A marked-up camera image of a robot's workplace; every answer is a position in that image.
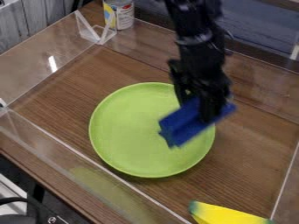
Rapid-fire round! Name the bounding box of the black cable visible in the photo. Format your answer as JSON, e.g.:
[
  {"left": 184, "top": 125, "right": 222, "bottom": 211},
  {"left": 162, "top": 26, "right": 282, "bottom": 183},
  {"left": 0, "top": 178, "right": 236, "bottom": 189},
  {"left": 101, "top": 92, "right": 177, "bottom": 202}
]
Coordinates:
[{"left": 0, "top": 197, "right": 45, "bottom": 224}]

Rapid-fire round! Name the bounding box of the yellow green banana toy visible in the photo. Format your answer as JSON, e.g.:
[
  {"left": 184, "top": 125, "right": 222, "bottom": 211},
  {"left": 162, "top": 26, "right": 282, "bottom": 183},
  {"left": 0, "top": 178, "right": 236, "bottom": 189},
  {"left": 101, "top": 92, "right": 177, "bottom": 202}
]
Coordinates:
[{"left": 188, "top": 201, "right": 274, "bottom": 224}]

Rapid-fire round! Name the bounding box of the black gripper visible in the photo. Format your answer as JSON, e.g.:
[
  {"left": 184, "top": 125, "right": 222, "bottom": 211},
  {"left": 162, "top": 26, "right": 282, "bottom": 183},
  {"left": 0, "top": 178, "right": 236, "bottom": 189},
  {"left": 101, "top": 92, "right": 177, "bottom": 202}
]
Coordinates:
[{"left": 166, "top": 38, "right": 230, "bottom": 123}]

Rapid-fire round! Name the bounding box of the blue star-shaped block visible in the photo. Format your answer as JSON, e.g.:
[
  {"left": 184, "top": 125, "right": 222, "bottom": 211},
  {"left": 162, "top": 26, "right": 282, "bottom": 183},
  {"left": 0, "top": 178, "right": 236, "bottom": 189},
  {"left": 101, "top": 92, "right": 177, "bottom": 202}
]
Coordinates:
[{"left": 158, "top": 98, "right": 237, "bottom": 148}]

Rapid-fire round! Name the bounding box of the green round plate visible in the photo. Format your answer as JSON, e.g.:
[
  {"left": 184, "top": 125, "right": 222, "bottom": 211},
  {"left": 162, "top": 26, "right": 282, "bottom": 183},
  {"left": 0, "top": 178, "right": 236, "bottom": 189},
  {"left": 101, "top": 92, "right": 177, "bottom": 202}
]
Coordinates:
[{"left": 88, "top": 82, "right": 216, "bottom": 179}]

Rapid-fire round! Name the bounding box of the white labelled can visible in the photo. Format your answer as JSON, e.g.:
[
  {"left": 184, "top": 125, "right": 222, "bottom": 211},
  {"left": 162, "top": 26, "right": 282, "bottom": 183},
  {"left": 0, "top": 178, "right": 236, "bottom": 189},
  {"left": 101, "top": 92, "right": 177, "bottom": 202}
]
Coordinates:
[{"left": 102, "top": 0, "right": 134, "bottom": 31}]

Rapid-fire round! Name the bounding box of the clear acrylic enclosure wall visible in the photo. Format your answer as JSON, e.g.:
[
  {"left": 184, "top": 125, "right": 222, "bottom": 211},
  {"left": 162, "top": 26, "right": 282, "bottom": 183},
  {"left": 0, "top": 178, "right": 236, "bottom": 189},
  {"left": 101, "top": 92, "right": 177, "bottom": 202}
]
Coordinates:
[{"left": 0, "top": 4, "right": 299, "bottom": 224}]

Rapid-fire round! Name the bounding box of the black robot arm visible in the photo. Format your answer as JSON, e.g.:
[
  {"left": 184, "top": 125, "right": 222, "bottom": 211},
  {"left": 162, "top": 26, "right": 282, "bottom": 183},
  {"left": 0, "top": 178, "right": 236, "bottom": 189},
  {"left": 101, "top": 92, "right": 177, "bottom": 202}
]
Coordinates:
[{"left": 162, "top": 0, "right": 230, "bottom": 123}]

